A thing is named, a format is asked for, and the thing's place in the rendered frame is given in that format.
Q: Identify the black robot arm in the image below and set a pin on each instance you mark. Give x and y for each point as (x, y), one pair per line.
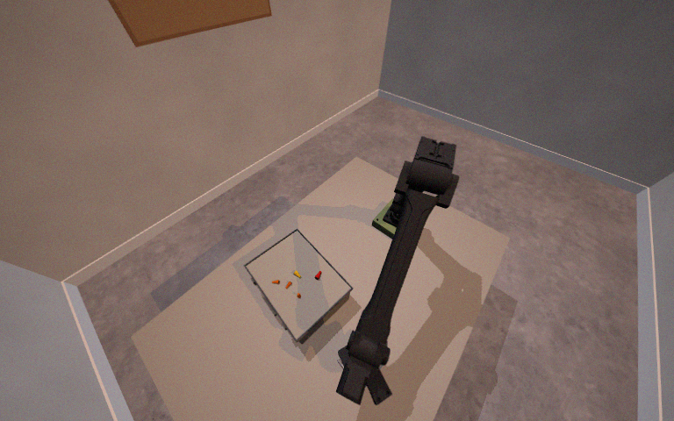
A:
(409, 212)

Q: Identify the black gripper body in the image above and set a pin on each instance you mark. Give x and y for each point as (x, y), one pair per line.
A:
(344, 356)

